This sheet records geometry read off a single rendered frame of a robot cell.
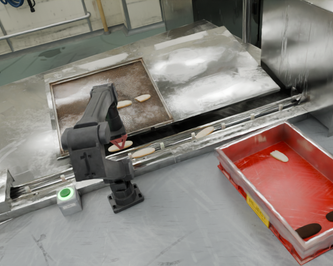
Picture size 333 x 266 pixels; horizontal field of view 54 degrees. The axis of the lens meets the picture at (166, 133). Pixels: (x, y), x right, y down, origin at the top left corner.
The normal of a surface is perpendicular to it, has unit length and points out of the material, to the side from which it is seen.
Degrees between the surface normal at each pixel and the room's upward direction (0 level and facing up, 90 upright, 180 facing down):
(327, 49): 90
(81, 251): 0
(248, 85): 10
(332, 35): 90
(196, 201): 0
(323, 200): 0
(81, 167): 65
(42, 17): 90
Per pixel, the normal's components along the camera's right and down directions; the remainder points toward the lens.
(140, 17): 0.31, 0.57
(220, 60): -0.08, -0.65
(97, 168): 0.02, 0.24
